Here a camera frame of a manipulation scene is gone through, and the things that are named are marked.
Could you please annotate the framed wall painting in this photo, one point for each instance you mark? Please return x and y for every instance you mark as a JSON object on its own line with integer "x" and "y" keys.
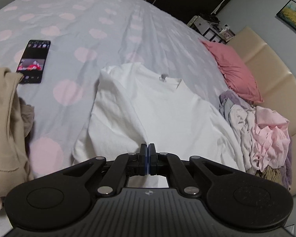
{"x": 294, "y": 17}

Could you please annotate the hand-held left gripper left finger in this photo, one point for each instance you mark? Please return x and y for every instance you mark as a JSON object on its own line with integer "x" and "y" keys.
{"x": 144, "y": 158}

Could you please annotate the beige padded headboard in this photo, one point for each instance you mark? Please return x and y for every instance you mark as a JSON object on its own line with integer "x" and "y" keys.
{"x": 281, "y": 79}

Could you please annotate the purple fluffy towel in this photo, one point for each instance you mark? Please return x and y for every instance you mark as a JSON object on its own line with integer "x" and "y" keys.
{"x": 230, "y": 96}

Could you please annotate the black smartphone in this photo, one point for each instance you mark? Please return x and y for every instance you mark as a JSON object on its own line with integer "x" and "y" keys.
{"x": 33, "y": 61}

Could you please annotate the brown striped garment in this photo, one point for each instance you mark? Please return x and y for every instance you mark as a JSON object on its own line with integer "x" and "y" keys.
{"x": 270, "y": 175}

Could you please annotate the white t-shirt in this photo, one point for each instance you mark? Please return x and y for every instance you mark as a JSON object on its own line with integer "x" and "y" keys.
{"x": 167, "y": 113}

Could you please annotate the photo frame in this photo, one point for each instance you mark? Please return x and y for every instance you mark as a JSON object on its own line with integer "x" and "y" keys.
{"x": 227, "y": 35}

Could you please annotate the white nightstand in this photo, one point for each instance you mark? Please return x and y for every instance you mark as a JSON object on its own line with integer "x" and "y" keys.
{"x": 202, "y": 26}

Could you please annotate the grey garment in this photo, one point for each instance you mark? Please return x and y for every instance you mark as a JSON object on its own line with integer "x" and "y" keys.
{"x": 227, "y": 111}

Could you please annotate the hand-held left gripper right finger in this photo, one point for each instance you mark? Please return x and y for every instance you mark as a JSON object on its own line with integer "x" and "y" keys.
{"x": 151, "y": 158}

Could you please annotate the beige folded garment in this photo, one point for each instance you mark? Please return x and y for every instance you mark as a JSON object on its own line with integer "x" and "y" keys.
{"x": 5, "y": 128}

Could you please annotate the bed with polka dot sheet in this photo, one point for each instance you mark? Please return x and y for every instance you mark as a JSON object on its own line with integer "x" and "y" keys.
{"x": 101, "y": 24}

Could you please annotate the pink pillow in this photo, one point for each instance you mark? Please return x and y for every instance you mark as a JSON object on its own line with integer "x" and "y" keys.
{"x": 234, "y": 71}

